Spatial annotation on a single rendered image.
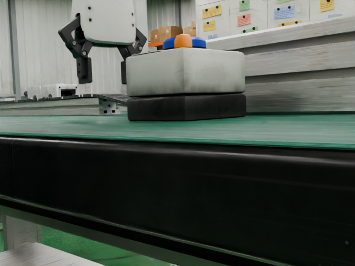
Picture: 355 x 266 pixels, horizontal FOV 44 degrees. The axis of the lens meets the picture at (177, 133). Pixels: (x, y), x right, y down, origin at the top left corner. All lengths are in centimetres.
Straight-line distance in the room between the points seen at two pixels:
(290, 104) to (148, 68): 14
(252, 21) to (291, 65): 347
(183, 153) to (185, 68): 18
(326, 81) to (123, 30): 41
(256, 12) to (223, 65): 350
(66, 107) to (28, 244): 125
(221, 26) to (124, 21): 335
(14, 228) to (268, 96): 163
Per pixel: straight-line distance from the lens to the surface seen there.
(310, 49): 42
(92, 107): 76
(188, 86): 35
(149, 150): 19
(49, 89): 155
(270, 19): 381
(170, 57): 36
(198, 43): 40
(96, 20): 71
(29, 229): 200
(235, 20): 399
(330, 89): 41
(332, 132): 20
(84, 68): 70
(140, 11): 894
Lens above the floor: 79
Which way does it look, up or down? 4 degrees down
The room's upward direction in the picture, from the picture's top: 2 degrees counter-clockwise
